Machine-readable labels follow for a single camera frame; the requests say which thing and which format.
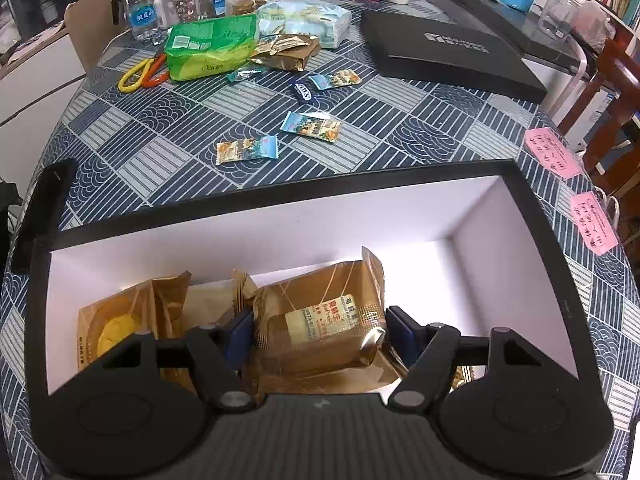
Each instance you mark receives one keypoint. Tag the yellow and orange scissors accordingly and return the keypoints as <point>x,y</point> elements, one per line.
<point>132,77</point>

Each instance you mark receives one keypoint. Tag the dark blue candy wrapper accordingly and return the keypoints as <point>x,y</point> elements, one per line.
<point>303,93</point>

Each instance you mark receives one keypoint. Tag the water bottle with blue label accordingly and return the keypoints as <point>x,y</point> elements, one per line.
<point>141,12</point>

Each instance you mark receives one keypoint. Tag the brown wooden chair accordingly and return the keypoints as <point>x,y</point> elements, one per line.
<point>612,90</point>

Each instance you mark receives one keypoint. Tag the jar with brown lid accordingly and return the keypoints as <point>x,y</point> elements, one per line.
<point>265,0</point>
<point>243,7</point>

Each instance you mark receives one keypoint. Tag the brown cardboard sheet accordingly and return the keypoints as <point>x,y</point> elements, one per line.
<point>92,20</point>

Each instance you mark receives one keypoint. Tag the desktop with blue patterned cloth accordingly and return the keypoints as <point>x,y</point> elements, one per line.
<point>440,125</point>

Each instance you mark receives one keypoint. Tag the green snack packet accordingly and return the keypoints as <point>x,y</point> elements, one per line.
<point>210,47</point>

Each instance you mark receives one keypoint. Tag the crumpled gold pastry packet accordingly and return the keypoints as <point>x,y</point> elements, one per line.
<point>210,305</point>

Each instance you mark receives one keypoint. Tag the pink paper note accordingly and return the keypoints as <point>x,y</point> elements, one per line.
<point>552,152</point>
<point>594,222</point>

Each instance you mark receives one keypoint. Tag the pale blue tissue pack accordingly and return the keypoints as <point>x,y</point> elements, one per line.
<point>310,22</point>

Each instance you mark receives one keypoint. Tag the black box lid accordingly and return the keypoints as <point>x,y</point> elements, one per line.
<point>440,55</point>

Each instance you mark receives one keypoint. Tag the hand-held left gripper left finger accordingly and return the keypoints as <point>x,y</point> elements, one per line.
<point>241,340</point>

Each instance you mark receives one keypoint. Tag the white cabinet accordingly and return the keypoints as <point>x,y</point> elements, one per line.
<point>35,90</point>

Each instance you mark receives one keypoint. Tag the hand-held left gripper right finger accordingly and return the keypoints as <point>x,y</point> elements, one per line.
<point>400,335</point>

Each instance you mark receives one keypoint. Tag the small blue nut snack packet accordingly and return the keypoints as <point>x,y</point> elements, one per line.
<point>335,80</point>
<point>310,126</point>
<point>247,150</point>

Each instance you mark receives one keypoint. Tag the black box with white interior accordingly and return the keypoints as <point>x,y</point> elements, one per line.
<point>300,230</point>

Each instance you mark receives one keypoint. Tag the small teal candy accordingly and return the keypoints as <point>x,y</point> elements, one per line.
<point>244,74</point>

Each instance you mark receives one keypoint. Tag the brown gold foil packet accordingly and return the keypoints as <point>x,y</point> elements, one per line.
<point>285,55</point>

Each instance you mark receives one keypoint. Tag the gold packet with yellow pastry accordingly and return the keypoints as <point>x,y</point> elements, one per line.
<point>125,310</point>

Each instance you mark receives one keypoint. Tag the gold pastry packet white label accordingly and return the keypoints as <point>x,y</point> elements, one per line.
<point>310,300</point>

